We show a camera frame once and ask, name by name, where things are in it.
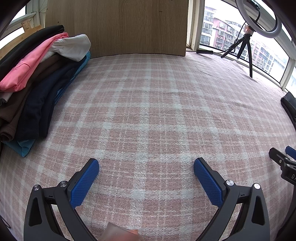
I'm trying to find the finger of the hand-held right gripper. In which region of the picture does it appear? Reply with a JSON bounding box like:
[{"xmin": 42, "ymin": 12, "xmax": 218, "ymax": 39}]
[
  {"xmin": 269, "ymin": 148, "xmax": 291, "ymax": 166},
  {"xmin": 285, "ymin": 146, "xmax": 296, "ymax": 161}
]

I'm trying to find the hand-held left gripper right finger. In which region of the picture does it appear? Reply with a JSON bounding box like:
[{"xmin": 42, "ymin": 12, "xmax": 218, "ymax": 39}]
[{"xmin": 193, "ymin": 158, "xmax": 271, "ymax": 241}]

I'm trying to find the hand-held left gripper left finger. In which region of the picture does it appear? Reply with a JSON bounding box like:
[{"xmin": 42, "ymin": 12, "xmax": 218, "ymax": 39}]
[{"xmin": 24, "ymin": 158, "xmax": 100, "ymax": 241}]

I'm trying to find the dark grey garment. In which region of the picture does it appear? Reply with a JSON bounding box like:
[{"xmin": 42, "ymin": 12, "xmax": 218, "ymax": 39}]
[{"xmin": 280, "ymin": 91, "xmax": 296, "ymax": 130}]

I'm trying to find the blurry translucent pink object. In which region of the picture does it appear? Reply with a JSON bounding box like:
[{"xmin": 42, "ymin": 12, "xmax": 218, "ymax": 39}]
[{"xmin": 102, "ymin": 222, "xmax": 140, "ymax": 241}]

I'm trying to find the blue folded garment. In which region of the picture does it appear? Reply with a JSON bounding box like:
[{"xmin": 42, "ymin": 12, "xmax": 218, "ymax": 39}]
[{"xmin": 3, "ymin": 51, "xmax": 91, "ymax": 158}]

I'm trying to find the pink plaid blanket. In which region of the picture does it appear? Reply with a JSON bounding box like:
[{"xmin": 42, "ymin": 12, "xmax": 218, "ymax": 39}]
[{"xmin": 0, "ymin": 51, "xmax": 296, "ymax": 241}]

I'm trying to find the navy folded garment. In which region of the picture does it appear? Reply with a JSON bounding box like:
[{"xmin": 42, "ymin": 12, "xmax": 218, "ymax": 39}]
[{"xmin": 16, "ymin": 61, "xmax": 80, "ymax": 142}]

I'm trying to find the black tripod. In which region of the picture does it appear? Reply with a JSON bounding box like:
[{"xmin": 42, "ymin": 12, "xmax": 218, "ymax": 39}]
[{"xmin": 221, "ymin": 24, "xmax": 255, "ymax": 78}]

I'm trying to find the brown folded garment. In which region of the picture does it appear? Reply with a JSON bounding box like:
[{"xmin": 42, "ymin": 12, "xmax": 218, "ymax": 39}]
[{"xmin": 0, "ymin": 54, "xmax": 70, "ymax": 143}]

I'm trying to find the pink folded garment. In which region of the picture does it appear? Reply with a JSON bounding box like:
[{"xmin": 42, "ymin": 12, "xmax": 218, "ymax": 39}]
[{"xmin": 0, "ymin": 32, "xmax": 69, "ymax": 92}]

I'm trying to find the white folded garment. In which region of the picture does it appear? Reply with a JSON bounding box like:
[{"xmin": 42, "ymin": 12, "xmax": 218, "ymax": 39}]
[{"xmin": 0, "ymin": 34, "xmax": 91, "ymax": 106}]

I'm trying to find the black folded garment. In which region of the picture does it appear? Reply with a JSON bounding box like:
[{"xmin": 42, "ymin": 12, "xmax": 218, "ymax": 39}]
[{"xmin": 0, "ymin": 25, "xmax": 65, "ymax": 80}]

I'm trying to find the large wooden board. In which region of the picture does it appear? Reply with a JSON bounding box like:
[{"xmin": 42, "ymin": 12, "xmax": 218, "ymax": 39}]
[{"xmin": 45, "ymin": 0, "xmax": 189, "ymax": 57}]

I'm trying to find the light plywood panel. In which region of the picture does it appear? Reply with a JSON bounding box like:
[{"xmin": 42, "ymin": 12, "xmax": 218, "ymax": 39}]
[{"xmin": 0, "ymin": 20, "xmax": 43, "ymax": 50}]

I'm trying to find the black ring light cable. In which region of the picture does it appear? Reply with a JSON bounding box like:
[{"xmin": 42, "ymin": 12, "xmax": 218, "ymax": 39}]
[{"xmin": 211, "ymin": 21, "xmax": 247, "ymax": 55}]

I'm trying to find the white window frame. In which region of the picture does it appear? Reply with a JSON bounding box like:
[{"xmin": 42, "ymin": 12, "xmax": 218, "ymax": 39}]
[
  {"xmin": 185, "ymin": 0, "xmax": 296, "ymax": 92},
  {"xmin": 0, "ymin": 0, "xmax": 47, "ymax": 50}
]

